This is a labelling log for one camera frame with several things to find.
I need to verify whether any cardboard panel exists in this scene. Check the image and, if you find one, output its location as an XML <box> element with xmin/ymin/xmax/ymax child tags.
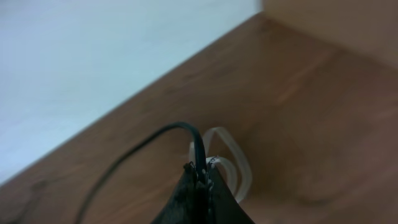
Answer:
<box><xmin>262</xmin><ymin>0</ymin><xmax>397</xmax><ymax>68</ymax></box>

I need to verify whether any thick black cable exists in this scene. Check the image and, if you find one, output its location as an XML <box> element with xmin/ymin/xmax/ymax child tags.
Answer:
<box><xmin>73</xmin><ymin>121</ymin><xmax>208</xmax><ymax>224</ymax></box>

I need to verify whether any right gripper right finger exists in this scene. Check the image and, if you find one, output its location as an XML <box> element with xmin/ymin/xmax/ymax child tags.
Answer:
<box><xmin>205</xmin><ymin>159</ymin><xmax>254</xmax><ymax>224</ymax></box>

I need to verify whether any white cable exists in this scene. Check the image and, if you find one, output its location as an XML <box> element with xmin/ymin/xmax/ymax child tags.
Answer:
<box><xmin>188</xmin><ymin>126</ymin><xmax>253</xmax><ymax>203</ymax></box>

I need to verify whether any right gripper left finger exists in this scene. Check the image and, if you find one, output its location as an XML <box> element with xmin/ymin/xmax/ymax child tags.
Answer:
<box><xmin>151</xmin><ymin>162</ymin><xmax>202</xmax><ymax>224</ymax></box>

